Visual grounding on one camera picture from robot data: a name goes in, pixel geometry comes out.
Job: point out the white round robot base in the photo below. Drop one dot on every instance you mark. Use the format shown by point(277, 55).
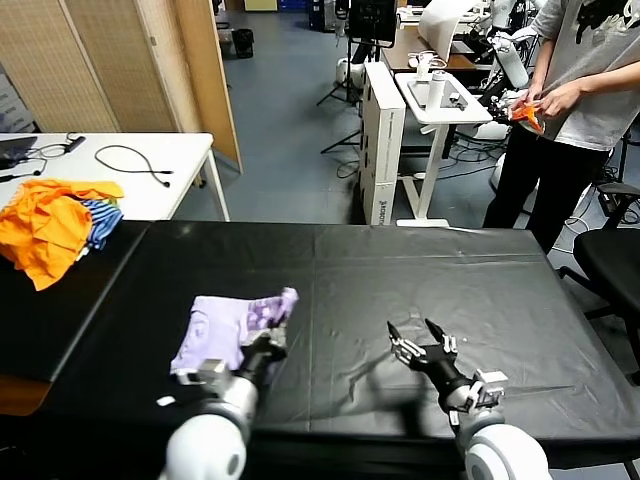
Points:
point(350, 71)

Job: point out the black plastic table cover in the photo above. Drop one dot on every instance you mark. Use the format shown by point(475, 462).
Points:
point(450, 280)

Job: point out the person left forearm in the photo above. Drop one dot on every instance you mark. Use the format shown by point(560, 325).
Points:
point(605, 77)

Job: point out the white bottle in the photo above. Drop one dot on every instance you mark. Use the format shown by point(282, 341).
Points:
point(434, 95)

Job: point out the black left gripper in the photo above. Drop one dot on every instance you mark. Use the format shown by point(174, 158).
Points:
point(257, 365)

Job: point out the blue storage crates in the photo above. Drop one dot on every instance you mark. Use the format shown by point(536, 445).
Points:
point(295, 5)

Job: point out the white curved sheet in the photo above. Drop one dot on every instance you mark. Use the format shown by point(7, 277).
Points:
point(440, 30)

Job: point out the person in grey shirt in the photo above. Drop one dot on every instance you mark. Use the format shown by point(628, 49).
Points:
point(590, 40)

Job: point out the orange snack packet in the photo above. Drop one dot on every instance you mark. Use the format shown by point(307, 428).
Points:
point(525, 116)

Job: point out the small white standing desk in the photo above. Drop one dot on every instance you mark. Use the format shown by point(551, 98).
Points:
point(435, 117)

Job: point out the white floor robot base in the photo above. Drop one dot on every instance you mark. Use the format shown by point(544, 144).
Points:
point(499, 170)

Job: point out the wooden pegboard partition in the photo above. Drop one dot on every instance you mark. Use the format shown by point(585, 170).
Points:
point(125, 65)

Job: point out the lavender t-shirt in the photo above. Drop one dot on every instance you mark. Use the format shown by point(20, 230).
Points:
point(215, 330)

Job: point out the white humanoid robot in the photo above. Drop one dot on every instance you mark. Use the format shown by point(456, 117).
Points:
point(512, 62)

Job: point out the small grey desk device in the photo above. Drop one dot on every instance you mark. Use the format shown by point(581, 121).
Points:
point(454, 97)

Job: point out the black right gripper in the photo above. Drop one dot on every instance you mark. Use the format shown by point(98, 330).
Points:
point(445, 375)

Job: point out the black office chair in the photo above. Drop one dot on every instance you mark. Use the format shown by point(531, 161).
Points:
point(610, 260)

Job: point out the black laptop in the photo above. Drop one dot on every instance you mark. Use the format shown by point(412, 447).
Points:
point(12, 150)

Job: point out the blue striped garment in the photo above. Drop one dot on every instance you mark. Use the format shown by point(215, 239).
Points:
point(102, 225)

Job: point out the black tripod stand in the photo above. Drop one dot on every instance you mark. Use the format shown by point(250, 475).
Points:
point(372, 20)

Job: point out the white table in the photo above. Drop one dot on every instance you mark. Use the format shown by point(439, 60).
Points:
point(150, 200)

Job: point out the white rounded robot shell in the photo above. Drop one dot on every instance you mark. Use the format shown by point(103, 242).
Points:
point(490, 131)

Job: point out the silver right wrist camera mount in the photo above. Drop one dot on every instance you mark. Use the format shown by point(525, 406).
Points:
point(487, 387)

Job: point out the black trash bin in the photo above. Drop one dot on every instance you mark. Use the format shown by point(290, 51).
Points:
point(244, 44)

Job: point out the person right forearm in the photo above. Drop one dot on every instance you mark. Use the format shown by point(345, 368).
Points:
point(540, 65)

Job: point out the tall white cardboard box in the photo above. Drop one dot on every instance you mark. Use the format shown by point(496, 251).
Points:
point(384, 150)

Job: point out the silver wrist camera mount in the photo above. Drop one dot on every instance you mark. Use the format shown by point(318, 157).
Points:
point(487, 387)
point(207, 372)

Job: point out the beige cabinet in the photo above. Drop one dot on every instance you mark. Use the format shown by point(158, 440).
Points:
point(261, 4)

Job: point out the brown desk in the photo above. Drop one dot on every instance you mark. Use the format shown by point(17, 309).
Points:
point(400, 52)

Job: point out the orange garment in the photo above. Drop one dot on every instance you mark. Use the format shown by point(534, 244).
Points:
point(45, 230)

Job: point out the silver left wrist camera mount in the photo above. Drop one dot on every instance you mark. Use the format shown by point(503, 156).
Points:
point(207, 372)

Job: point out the grey tablet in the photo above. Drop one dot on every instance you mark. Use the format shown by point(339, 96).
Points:
point(419, 95)

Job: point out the person right hand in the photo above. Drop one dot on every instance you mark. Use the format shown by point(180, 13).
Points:
point(534, 95)

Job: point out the small white stand device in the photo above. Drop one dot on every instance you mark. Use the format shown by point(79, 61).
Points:
point(424, 67)

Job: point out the person left hand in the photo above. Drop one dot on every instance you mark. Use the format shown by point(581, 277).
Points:
point(560, 100)

